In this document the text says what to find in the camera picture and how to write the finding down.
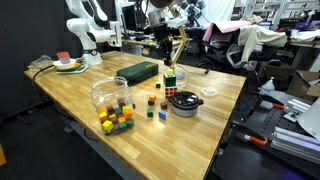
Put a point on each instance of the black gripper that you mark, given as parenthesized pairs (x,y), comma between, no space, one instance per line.
(164,41)

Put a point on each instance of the yellow wooden block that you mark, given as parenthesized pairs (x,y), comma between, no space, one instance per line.
(170,72)

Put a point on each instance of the red wooden block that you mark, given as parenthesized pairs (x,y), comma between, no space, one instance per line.
(168,63)

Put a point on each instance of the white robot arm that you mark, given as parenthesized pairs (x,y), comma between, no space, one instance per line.
(162,16)

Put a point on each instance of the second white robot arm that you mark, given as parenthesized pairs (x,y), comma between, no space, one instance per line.
(92,26)

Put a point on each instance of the dark rubix cube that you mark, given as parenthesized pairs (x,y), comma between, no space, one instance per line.
(169,81)

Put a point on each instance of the white rubix cube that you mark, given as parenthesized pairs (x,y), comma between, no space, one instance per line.
(170,91)

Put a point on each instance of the orange wooden block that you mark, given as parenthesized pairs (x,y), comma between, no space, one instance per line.
(152,98)

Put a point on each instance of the purple wooden block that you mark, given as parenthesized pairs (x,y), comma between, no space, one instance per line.
(163,105)

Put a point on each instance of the blue wooden block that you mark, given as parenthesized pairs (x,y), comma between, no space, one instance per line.
(162,115)

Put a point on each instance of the green wooden block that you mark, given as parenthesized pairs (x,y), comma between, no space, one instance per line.
(149,113)

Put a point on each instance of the stack of plates and books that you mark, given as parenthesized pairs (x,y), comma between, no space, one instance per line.
(67,65)

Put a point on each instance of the dark green case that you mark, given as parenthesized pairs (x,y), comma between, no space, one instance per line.
(139,72)

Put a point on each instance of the black lidded grey pot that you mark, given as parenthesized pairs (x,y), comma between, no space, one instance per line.
(185,103)

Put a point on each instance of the clear plastic jar lid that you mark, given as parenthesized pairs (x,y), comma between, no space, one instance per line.
(209,91)

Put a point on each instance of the clear plastic jar of blocks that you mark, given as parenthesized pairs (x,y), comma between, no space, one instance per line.
(112,98)

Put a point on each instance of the black divider screen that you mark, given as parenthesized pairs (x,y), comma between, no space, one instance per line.
(28,30)

